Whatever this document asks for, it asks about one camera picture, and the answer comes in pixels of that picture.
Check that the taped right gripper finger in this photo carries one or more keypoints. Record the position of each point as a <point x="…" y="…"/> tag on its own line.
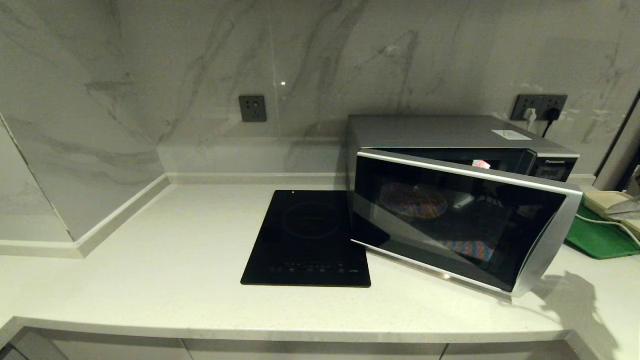
<point x="627" y="210"/>

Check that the microwave door with dark glass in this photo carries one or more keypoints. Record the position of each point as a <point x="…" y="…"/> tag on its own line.
<point x="450" y="220"/>

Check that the lilac round plate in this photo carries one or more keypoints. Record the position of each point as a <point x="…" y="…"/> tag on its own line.
<point x="412" y="200"/>

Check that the white paper sheet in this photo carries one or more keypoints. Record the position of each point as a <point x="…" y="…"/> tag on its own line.
<point x="511" y="135"/>

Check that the beige flat appliance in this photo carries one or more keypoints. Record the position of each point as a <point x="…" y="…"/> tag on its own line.
<point x="600" y="202"/>

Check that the green plastic tray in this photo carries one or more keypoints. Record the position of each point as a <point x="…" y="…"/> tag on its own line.
<point x="600" y="240"/>

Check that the white power plug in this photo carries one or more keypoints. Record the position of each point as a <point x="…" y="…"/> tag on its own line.
<point x="529" y="116"/>

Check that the black induction cooktop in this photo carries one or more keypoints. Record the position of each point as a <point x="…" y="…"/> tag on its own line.
<point x="305" y="240"/>

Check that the grey double wall socket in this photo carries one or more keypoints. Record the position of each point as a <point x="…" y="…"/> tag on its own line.
<point x="539" y="101"/>

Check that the grey single wall socket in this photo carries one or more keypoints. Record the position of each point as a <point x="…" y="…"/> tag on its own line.
<point x="252" y="109"/>

